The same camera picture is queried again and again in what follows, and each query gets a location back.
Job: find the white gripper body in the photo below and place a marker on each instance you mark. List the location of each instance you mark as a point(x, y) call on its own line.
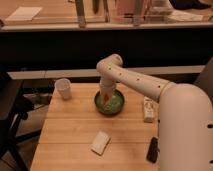
point(107, 88)

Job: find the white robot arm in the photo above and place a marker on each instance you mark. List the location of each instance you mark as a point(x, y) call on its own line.
point(185, 118)

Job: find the green ceramic bowl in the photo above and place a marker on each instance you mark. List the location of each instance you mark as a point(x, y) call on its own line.
point(114, 105)

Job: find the white paper cup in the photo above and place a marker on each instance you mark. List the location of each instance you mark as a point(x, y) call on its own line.
point(63, 87)

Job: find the white rectangular box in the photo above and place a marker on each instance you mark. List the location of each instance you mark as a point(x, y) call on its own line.
point(148, 110)

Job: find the white sponge block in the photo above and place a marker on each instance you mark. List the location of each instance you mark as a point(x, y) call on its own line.
point(100, 142)

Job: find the black remote-like object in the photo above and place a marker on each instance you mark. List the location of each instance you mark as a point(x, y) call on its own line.
point(152, 153)

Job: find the black office chair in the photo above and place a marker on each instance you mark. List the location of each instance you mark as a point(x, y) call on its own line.
point(14, 107)

